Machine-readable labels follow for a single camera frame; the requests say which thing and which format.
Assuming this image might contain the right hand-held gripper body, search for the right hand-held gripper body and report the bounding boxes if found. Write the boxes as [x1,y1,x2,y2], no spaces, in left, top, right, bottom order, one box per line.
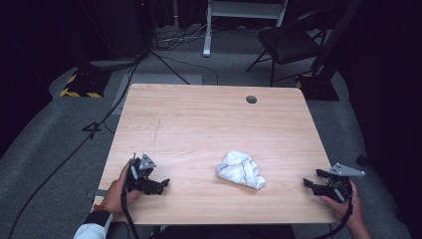
[326,162,366,203]

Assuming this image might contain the small black floor object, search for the small black floor object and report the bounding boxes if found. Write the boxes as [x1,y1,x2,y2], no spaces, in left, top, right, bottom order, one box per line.
[355,152,369,167]

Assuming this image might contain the hand-held gripper cable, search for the hand-held gripper cable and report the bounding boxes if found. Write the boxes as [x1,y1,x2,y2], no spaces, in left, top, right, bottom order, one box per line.
[313,198,354,239]
[120,185,141,239]

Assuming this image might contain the right hand-held gripper cable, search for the right hand-held gripper cable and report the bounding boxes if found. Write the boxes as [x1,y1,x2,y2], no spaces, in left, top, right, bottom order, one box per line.
[313,198,354,239]

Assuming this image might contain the white desk frame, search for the white desk frame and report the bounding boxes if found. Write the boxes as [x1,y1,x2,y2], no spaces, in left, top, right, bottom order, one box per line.
[202,0,289,58]

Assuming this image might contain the black stand base hazard stripes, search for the black stand base hazard stripes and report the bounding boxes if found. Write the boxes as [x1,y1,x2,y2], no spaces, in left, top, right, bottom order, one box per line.
[60,67,112,100]

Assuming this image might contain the black folding chair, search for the black folding chair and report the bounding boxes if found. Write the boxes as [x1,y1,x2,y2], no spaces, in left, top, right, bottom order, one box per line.
[246,8,333,88]

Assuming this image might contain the left hand-held gripper cable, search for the left hand-held gripper cable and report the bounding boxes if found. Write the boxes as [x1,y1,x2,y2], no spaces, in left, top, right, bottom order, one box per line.
[120,185,141,239]

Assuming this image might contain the straight black floor cable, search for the straight black floor cable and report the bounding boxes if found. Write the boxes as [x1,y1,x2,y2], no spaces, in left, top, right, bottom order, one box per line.
[148,49,191,86]

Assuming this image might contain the grey tape piece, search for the grey tape piece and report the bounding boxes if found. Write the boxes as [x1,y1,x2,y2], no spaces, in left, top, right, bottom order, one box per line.
[87,188,109,199]

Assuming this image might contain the long black floor cable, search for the long black floor cable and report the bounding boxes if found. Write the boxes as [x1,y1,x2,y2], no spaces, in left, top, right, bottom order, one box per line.
[7,61,142,239]

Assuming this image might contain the black stand with slanted pole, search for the black stand with slanted pole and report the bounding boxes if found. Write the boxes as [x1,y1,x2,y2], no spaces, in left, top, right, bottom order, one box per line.
[295,0,363,102]

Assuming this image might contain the black equipment case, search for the black equipment case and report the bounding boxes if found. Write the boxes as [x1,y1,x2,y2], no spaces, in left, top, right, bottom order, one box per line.
[78,0,157,62]

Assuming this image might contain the person's right hand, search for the person's right hand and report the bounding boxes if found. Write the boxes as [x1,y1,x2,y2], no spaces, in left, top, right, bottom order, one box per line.
[319,185,363,229]

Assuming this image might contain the person's left hand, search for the person's left hand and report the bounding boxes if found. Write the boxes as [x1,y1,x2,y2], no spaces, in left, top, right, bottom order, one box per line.
[99,160,140,216]

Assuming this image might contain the person's dark lap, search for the person's dark lap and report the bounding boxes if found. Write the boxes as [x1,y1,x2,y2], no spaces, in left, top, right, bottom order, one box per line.
[107,221,297,239]

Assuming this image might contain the white towel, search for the white towel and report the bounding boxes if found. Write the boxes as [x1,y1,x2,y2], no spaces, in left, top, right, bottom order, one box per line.
[214,150,268,191]

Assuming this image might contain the bundle of floor cables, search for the bundle of floor cables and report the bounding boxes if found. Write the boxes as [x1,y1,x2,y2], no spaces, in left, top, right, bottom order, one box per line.
[151,21,218,52]

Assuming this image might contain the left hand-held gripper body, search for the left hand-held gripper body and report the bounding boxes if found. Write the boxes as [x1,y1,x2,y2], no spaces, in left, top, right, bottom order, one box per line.
[124,152,157,194]

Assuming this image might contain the thin curved black cable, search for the thin curved black cable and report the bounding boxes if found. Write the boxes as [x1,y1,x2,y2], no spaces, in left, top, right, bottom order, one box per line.
[158,53,220,87]

